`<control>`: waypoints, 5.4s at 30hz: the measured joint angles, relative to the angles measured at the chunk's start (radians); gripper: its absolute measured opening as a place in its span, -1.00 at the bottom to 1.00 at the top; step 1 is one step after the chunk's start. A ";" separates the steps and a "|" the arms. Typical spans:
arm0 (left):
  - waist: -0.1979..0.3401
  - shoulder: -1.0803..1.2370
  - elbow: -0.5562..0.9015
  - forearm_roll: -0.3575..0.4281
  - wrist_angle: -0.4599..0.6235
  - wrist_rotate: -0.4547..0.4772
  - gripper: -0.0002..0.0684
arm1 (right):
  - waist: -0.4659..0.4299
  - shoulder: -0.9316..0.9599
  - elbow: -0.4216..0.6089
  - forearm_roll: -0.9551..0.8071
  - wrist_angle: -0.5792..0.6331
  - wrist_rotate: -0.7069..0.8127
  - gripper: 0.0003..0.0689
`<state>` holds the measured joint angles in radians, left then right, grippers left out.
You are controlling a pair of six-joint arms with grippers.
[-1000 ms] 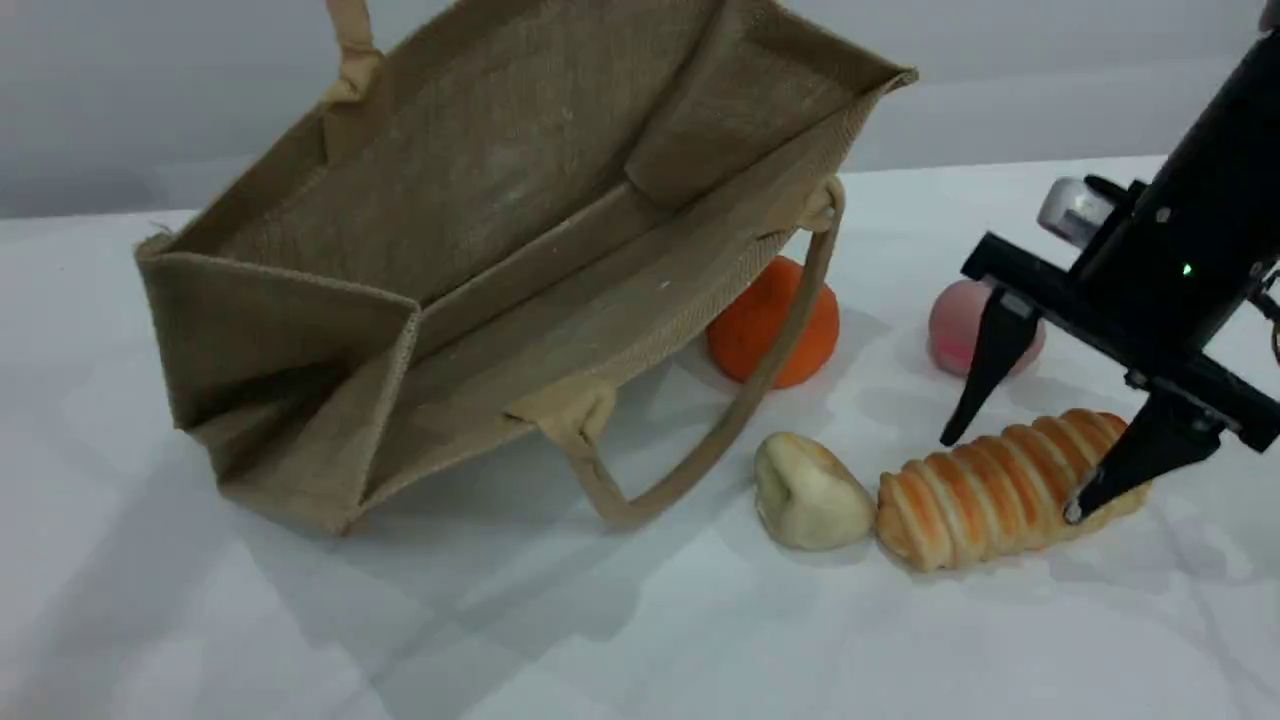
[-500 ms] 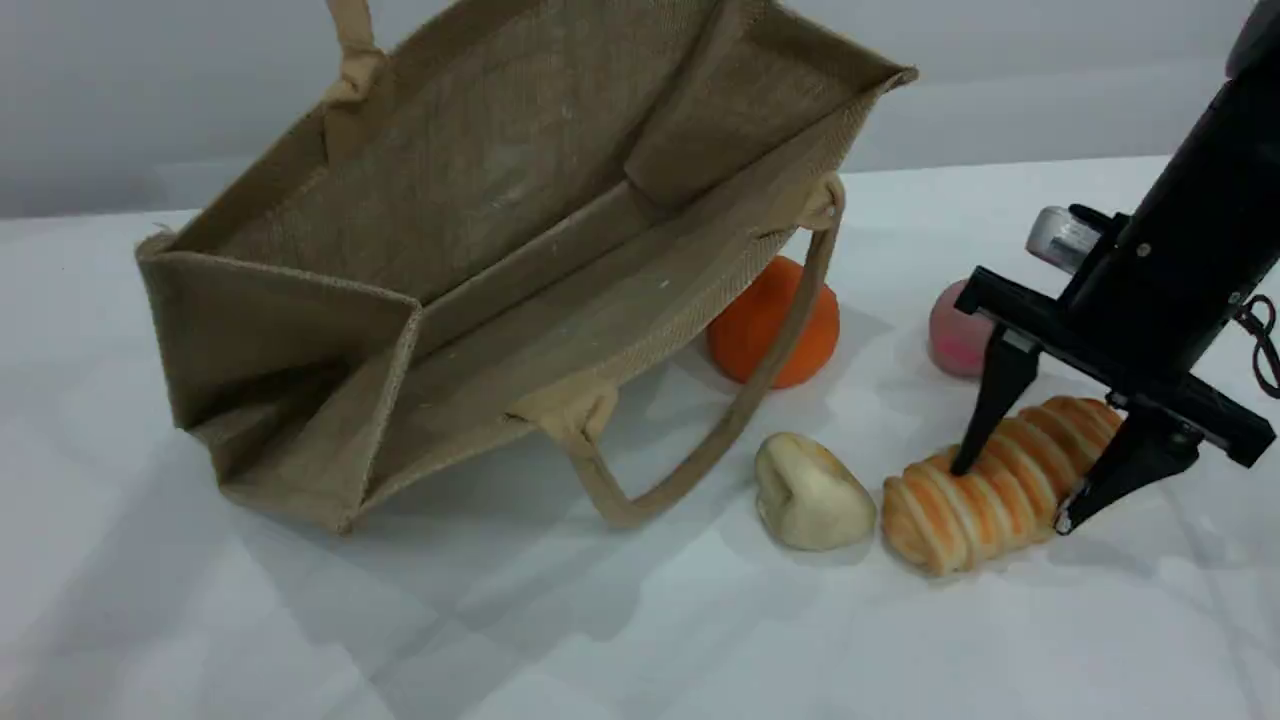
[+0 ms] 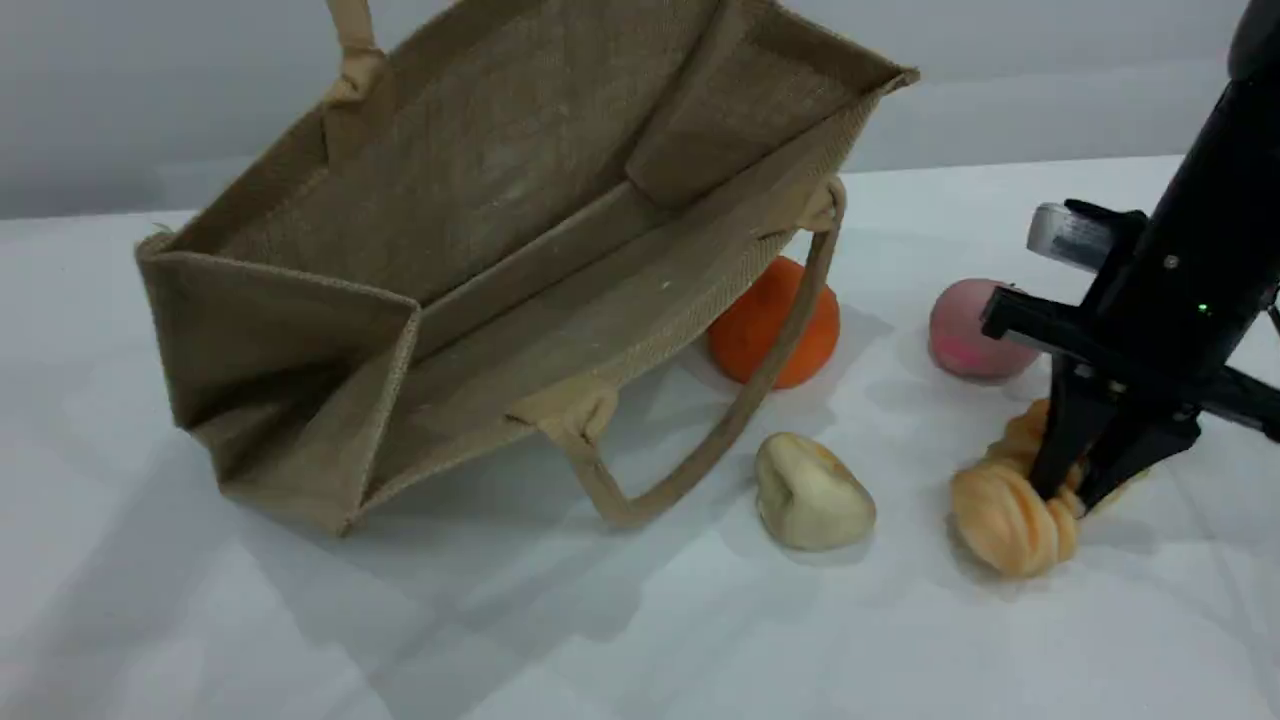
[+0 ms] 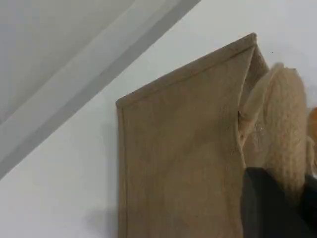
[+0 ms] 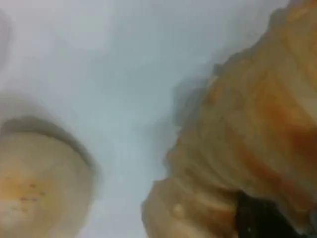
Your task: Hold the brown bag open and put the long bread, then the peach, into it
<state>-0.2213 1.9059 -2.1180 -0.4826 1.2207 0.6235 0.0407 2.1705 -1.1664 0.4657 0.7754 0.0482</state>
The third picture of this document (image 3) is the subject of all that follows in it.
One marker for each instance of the pink toy peach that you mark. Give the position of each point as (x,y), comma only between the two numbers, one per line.
(960,335)

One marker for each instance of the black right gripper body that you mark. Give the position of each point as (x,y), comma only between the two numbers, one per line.
(1160,320)

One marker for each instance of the brown jute tote bag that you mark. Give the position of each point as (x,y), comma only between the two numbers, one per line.
(500,200)

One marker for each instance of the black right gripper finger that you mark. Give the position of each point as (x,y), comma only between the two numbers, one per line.
(1065,430)
(1130,455)

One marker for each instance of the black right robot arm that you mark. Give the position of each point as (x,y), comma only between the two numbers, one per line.
(1235,120)

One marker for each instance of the orange toy fruit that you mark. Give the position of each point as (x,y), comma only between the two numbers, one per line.
(745,340)

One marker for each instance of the long striped toy bread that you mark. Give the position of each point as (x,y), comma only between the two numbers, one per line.
(1000,520)

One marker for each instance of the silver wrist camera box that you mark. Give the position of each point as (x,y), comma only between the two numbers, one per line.
(1075,238)

